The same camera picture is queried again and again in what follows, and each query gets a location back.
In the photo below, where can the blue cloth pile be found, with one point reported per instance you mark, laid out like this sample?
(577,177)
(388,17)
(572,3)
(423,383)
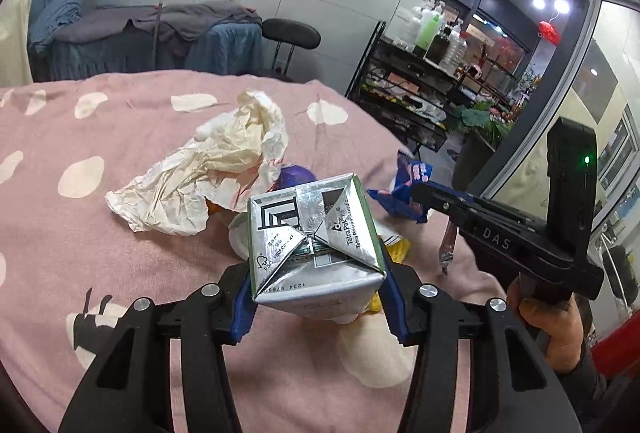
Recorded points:
(46,17)

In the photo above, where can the crumpled white paper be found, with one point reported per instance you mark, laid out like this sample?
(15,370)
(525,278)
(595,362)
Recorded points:
(231,157)

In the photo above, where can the black round stool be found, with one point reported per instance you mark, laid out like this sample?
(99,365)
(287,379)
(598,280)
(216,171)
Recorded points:
(294,34)

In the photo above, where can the potted green plant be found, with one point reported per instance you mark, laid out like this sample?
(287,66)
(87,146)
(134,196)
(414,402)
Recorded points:
(483,128)

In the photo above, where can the right hand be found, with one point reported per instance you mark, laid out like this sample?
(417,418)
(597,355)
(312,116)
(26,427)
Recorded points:
(563,325)

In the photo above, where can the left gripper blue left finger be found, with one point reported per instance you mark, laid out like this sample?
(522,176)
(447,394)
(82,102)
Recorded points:
(244,308)

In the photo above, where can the green plastic bottle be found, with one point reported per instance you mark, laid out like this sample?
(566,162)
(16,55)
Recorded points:
(430,27)

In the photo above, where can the silver green drink carton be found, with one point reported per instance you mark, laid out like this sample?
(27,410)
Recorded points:
(313,250)

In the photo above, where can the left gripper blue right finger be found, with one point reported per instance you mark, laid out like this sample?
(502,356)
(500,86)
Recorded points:
(396,295)

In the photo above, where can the pink polka dot blanket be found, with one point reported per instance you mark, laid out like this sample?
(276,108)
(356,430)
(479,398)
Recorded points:
(70,267)

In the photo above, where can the yellow wrapper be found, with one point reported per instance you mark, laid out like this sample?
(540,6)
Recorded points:
(398,248)

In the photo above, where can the purple lidded cup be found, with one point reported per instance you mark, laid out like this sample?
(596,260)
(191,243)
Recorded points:
(293,175)

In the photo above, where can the black wire shelf cart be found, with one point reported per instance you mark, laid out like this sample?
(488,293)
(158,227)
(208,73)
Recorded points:
(412,97)

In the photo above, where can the clear plastic bottle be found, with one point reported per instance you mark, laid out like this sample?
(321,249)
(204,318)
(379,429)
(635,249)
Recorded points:
(456,49)

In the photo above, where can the cream cloth covered chair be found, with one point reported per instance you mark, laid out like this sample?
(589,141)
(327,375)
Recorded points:
(14,63)

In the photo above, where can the blue snack wrapper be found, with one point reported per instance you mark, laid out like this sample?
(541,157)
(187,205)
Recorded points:
(397,200)

